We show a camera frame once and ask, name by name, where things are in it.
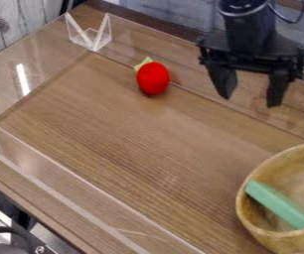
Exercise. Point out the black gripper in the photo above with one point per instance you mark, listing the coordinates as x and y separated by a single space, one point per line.
226 54

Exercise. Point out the brown wooden bowl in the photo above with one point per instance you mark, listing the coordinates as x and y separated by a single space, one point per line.
282 173

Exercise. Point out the green rectangular stick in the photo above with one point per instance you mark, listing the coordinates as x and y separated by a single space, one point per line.
277 203

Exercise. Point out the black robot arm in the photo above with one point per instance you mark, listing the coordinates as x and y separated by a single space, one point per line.
253 17

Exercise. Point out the red plush strawberry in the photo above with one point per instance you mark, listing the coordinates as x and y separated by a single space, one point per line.
152 77

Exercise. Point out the clear acrylic tray walls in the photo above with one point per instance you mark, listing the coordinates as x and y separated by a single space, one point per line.
132 173

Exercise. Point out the clear acrylic corner bracket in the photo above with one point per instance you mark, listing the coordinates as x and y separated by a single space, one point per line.
91 39

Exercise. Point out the black metal bracket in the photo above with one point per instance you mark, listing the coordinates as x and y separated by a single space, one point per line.
28 241

